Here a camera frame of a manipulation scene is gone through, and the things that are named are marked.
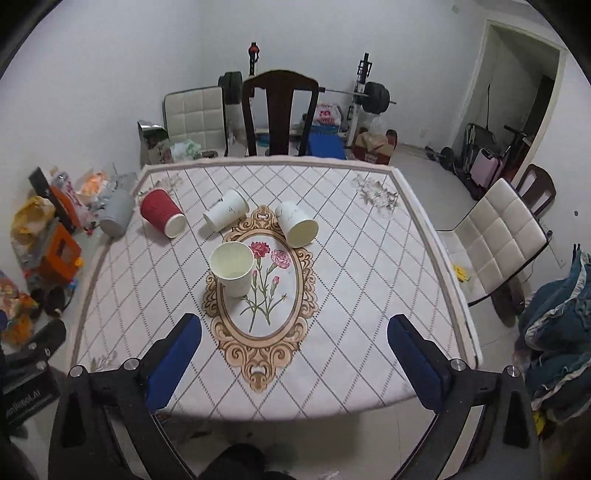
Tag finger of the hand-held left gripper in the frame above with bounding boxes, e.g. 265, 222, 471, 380
16, 318, 68, 363

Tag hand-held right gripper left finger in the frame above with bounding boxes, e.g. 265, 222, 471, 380
48, 313, 202, 480

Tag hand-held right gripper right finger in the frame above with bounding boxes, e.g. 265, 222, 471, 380
387, 315, 542, 480

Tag red ribbed paper cup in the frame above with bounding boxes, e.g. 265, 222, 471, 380
140, 188, 188, 239

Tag white paper cup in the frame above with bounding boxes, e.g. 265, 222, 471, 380
210, 241, 256, 298
203, 188, 250, 232
274, 200, 320, 247

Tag dark brown slippers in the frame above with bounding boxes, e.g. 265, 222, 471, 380
32, 286, 70, 317

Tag colourful plastic bag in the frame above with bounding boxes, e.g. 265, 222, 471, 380
0, 270, 40, 347

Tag orange toy block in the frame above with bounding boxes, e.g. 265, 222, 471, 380
39, 224, 84, 282

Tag printed floral tablecloth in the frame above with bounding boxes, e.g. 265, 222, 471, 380
69, 156, 483, 422

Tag yellow plastic bag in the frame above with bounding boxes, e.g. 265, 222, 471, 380
11, 196, 56, 241

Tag dark cloth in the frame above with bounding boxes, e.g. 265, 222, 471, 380
198, 443, 301, 480

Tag red black toy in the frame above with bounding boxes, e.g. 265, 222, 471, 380
28, 167, 88, 232

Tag grey plastic bin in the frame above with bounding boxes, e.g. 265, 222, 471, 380
99, 189, 136, 238

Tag pile of blue clothes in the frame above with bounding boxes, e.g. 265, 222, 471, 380
512, 251, 591, 423

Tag white padded chair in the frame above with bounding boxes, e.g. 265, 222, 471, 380
163, 86, 229, 158
436, 178, 552, 308

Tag pink suitcase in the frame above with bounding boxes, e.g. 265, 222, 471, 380
471, 148, 504, 190

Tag printed gift bag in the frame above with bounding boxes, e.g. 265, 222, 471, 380
137, 120, 174, 167

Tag brown cardboard box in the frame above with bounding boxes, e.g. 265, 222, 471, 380
353, 129, 399, 166

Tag dark wooden chair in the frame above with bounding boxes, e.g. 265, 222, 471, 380
241, 70, 320, 158
515, 164, 557, 217

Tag black folded stroller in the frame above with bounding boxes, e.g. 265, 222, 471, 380
462, 122, 527, 185

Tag blue folded mat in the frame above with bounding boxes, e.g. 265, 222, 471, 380
308, 131, 347, 160

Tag red white plastic bag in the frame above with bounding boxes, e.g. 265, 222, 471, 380
315, 102, 342, 126

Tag black barbell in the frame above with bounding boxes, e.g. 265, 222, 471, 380
218, 71, 398, 116

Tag white squat rack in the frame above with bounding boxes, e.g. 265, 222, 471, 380
344, 53, 374, 148

